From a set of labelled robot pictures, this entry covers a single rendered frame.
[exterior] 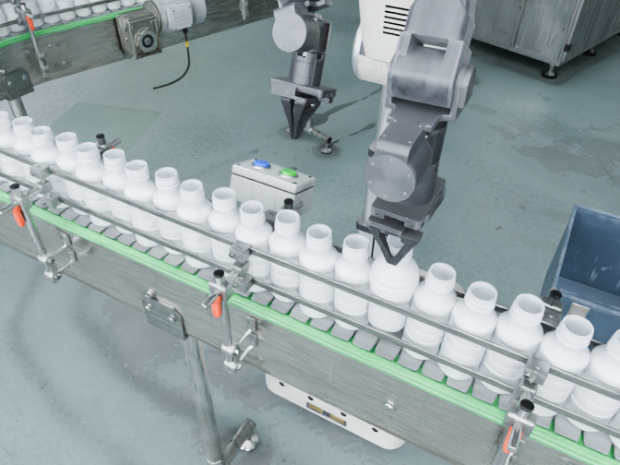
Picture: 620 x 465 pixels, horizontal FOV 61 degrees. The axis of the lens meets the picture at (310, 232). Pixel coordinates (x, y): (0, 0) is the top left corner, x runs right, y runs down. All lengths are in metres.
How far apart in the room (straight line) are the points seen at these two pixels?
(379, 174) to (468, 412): 0.42
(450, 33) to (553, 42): 3.83
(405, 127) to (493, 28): 4.05
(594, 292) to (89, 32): 1.87
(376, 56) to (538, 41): 3.24
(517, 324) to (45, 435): 1.67
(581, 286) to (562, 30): 3.08
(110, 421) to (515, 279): 1.74
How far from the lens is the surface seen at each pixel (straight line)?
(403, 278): 0.74
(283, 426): 1.91
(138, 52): 2.21
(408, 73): 0.58
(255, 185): 0.99
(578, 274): 1.45
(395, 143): 0.54
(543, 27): 4.41
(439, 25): 0.58
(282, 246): 0.81
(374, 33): 1.25
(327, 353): 0.88
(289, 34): 0.86
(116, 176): 1.00
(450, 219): 2.76
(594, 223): 1.36
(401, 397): 0.88
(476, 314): 0.74
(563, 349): 0.74
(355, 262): 0.77
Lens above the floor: 1.67
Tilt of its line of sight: 40 degrees down
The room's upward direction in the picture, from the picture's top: 1 degrees clockwise
